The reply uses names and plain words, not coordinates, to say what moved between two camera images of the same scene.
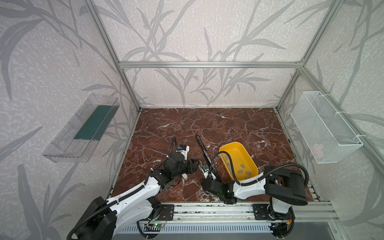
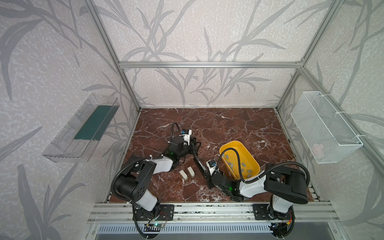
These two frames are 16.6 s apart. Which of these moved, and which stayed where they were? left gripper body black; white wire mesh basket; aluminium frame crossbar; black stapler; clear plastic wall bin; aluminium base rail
Moved: black stapler; left gripper body black
Stayed: aluminium base rail; aluminium frame crossbar; white wire mesh basket; clear plastic wall bin
